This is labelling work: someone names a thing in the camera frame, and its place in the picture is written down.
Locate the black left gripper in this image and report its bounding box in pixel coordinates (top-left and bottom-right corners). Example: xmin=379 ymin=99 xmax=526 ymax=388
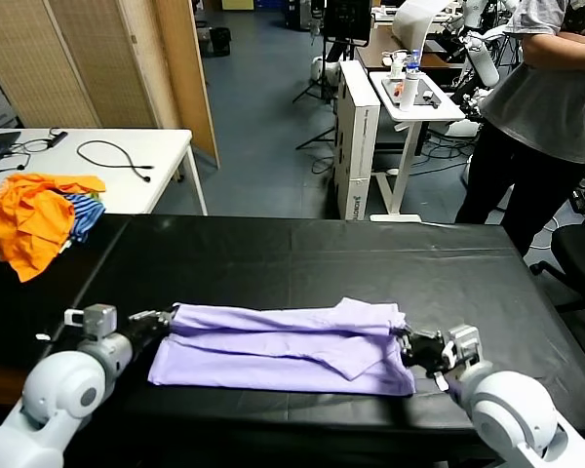
xmin=124 ymin=304 xmax=180 ymax=352

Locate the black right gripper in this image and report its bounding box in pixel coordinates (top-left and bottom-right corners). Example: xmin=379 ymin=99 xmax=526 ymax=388
xmin=394 ymin=325 xmax=448 ymax=374

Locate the lavender t-shirt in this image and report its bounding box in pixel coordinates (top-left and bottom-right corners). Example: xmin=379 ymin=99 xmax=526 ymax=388
xmin=147 ymin=296 xmax=416 ymax=397

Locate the blue striped garment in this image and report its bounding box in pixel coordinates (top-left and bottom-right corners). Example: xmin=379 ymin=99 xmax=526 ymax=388
xmin=62 ymin=192 xmax=106 ymax=244

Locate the black side table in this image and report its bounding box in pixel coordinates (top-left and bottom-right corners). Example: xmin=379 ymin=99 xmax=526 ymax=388
xmin=0 ymin=214 xmax=133 ymax=406

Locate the white table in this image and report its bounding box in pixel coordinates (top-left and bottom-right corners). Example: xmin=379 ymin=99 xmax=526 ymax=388
xmin=0 ymin=128 xmax=210 ymax=216

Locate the black table cover sheet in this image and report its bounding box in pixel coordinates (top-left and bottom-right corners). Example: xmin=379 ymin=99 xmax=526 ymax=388
xmin=33 ymin=214 xmax=585 ymax=440

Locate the orange garment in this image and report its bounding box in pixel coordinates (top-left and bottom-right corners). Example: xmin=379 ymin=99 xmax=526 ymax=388
xmin=0 ymin=173 xmax=107 ymax=283

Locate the black office chair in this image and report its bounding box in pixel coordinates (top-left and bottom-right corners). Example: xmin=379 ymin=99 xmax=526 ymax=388
xmin=529 ymin=179 xmax=585 ymax=313

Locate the tall white cardboard box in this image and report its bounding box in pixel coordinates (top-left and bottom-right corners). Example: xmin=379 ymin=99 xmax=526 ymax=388
xmin=333 ymin=60 xmax=382 ymax=221

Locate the white standing desk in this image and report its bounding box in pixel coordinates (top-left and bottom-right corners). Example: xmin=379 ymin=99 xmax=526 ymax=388
xmin=369 ymin=71 xmax=468 ymax=224

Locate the white tumbler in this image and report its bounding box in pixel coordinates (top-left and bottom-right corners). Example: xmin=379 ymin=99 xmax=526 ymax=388
xmin=400 ymin=72 xmax=419 ymax=113

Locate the wooden folding screen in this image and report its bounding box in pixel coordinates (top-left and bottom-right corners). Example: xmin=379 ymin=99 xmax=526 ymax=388
xmin=0 ymin=0 xmax=221 ymax=171

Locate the grey tray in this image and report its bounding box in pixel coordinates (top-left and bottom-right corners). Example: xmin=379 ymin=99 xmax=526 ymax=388
xmin=381 ymin=77 xmax=445 ymax=109

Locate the person in grey shirt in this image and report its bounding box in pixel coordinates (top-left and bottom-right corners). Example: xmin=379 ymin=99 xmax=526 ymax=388
xmin=455 ymin=0 xmax=585 ymax=259

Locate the white cup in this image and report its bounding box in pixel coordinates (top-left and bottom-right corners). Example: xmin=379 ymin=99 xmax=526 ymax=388
xmin=389 ymin=51 xmax=410 ymax=82

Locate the black bin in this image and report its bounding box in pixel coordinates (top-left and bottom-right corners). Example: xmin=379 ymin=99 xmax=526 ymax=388
xmin=209 ymin=27 xmax=233 ymax=59

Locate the white round floor device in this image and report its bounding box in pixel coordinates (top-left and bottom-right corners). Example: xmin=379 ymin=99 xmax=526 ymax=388
xmin=310 ymin=56 xmax=340 ymax=84

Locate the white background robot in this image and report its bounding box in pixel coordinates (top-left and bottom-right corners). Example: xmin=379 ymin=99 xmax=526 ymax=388
xmin=443 ymin=0 xmax=527 ymax=137

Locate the brown wooden desk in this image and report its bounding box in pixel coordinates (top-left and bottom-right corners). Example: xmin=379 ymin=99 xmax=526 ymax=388
xmin=355 ymin=23 xmax=469 ymax=74

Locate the white curved sheet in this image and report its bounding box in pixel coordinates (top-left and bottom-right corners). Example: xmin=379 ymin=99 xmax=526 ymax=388
xmin=393 ymin=0 xmax=457 ymax=54

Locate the black monitor on tripod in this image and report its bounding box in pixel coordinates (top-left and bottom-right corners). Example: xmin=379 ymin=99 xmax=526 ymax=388
xmin=292 ymin=0 xmax=374 ymax=106

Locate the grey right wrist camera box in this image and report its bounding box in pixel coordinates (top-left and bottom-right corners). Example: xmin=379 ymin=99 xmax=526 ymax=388
xmin=441 ymin=324 xmax=484 ymax=367

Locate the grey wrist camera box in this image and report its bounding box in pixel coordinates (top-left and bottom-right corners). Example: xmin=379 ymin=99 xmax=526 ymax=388
xmin=441 ymin=324 xmax=484 ymax=367
xmin=63 ymin=303 xmax=117 ymax=338

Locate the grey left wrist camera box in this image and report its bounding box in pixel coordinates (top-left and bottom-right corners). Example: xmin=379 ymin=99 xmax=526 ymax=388
xmin=63 ymin=303 xmax=117 ymax=338

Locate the black looped cable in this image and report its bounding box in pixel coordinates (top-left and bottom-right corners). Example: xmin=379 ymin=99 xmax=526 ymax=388
xmin=76 ymin=139 xmax=156 ymax=184

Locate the black headset cable with dongle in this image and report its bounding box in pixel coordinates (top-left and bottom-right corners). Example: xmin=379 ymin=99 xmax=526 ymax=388
xmin=7 ymin=127 xmax=70 ymax=172

